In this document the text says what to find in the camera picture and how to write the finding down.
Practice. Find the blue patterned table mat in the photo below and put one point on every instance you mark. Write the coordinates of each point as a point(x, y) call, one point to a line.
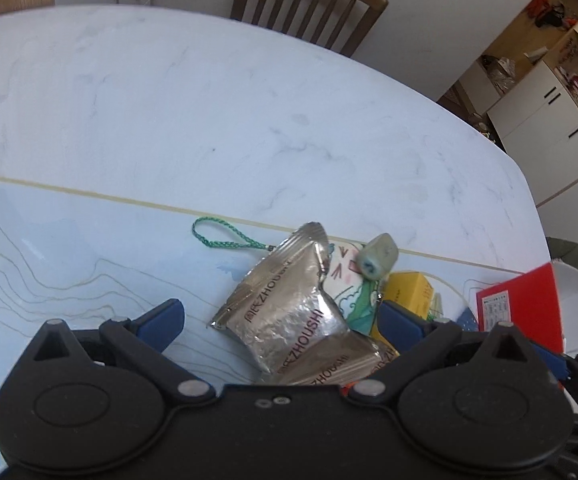
point(85, 257)

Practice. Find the silver foil packet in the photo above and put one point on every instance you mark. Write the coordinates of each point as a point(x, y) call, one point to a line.
point(336, 360)
point(280, 310)

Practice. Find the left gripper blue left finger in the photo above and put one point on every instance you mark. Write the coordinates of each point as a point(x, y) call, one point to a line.
point(139, 344)

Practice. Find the yellow small box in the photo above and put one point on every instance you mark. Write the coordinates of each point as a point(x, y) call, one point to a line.
point(409, 299)

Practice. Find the red cardboard box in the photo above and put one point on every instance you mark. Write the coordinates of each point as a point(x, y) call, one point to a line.
point(543, 303)

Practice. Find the green patterned pouch with tassel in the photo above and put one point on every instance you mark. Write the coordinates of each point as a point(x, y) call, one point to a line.
point(356, 297)

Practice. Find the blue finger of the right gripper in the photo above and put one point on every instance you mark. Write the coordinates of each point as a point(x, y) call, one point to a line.
point(555, 362)

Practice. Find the white cupboard right side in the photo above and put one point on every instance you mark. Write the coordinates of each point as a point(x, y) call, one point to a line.
point(522, 93)

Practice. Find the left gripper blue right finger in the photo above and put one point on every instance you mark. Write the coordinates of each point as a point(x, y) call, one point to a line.
point(422, 346)

